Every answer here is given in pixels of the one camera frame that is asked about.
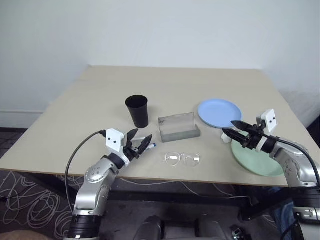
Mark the blue jeans leg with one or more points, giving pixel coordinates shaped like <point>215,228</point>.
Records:
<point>282,212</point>

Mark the clear frame glasses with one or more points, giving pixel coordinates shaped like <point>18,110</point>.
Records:
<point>172,157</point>

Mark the black table frame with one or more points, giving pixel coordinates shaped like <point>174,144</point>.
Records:
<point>175,197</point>

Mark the small black metal foot piece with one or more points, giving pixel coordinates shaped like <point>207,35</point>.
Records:
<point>236,233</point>

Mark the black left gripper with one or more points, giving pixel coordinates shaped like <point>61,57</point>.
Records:
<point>132,152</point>

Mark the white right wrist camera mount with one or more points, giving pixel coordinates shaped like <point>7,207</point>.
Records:
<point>270,121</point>

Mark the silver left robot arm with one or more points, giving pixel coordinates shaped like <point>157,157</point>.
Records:
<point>95,172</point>

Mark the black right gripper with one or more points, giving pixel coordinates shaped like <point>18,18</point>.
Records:
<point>256,136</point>

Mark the dark rounded shape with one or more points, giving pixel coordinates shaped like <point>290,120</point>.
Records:
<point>150,227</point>

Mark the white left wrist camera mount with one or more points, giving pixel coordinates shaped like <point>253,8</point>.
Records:
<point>113,140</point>

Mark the grey glasses case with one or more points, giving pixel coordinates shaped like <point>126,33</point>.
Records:
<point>180,135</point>

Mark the black plastic cup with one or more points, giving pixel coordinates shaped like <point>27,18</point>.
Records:
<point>137,112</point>

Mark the blue plate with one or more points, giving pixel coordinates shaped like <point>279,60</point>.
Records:
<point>217,112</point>

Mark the white marker with blue cap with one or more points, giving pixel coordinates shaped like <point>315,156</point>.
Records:
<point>150,146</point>

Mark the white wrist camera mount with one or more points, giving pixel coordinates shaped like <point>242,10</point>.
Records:
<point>270,121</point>
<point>113,140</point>

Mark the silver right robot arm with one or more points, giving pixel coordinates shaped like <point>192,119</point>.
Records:
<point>295,167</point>

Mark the white paper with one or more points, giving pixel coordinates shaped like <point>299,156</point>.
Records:
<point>226,139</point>

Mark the green plate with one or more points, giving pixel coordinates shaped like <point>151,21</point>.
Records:
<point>250,157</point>

